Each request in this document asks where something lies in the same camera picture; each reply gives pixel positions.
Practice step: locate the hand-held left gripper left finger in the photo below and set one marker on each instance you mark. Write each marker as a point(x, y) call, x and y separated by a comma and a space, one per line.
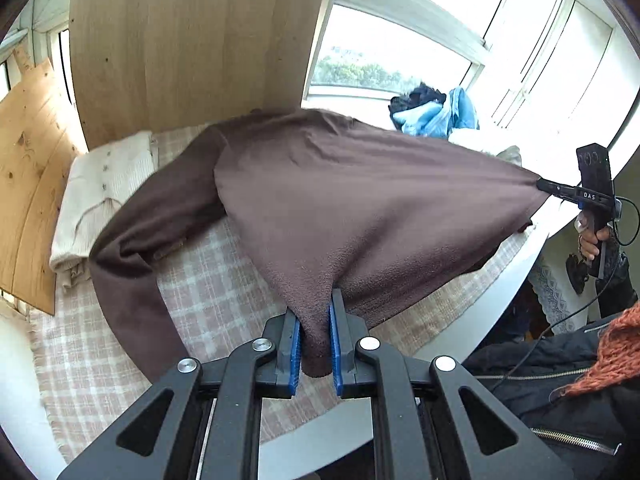
point(295, 357)

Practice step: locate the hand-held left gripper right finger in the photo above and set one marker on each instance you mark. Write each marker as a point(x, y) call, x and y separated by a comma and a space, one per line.
point(334, 357)

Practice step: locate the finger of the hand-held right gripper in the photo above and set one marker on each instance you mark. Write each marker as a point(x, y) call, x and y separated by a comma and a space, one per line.
point(565, 190)

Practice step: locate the brown sweater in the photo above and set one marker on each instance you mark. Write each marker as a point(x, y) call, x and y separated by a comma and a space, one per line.
point(325, 200)

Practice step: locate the person's right forearm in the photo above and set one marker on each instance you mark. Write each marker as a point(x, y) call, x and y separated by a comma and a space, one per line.
point(620, 280)

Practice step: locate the person's right hand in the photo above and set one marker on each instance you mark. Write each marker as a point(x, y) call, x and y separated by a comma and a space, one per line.
point(589, 245)

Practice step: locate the white lace cloth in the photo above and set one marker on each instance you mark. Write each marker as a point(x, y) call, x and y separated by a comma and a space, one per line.
point(550, 290)

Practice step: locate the pink plaid tablecloth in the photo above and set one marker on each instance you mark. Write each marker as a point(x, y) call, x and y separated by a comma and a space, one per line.
point(215, 285)

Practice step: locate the orange knitted scarf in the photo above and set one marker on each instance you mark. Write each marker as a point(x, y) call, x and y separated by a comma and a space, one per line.
point(610, 355)

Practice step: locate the dark cloth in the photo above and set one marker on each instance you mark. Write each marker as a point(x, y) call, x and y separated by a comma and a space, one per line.
point(422, 95)

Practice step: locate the person's black jacket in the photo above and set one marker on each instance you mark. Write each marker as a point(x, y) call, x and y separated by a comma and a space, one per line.
point(550, 410)

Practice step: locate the folded cream cardigan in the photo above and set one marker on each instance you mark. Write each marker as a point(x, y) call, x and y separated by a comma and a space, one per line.
point(95, 185)

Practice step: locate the light wooden board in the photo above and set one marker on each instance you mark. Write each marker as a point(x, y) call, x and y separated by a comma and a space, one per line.
point(190, 45)

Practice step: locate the knotty pine wooden panel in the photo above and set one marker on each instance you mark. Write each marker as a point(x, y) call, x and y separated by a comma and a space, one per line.
point(30, 160)

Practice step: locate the white window frame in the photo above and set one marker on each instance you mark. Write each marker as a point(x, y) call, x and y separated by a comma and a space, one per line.
point(450, 25)

